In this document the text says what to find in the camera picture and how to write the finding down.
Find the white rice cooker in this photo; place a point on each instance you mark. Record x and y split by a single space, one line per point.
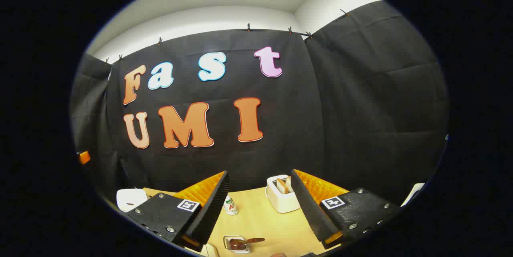
130 199

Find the white drink bottle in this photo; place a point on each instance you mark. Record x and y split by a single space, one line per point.
231 207

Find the white toaster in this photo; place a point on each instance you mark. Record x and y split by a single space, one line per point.
282 203

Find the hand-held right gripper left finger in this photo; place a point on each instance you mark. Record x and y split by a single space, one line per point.
208 213

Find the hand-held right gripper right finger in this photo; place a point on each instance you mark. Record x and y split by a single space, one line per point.
310 209

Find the cream tray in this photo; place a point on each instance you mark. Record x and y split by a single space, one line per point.
210 251

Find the brown wooden spoon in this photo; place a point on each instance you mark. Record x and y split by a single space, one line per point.
240 242

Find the toasted bread slice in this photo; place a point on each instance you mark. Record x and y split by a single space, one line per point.
288 183
281 185

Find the white panel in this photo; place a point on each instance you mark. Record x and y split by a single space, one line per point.
413 195

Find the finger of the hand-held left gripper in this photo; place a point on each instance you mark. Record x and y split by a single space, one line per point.
83 157

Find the black backdrop cloth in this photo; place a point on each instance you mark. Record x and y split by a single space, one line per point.
340 108

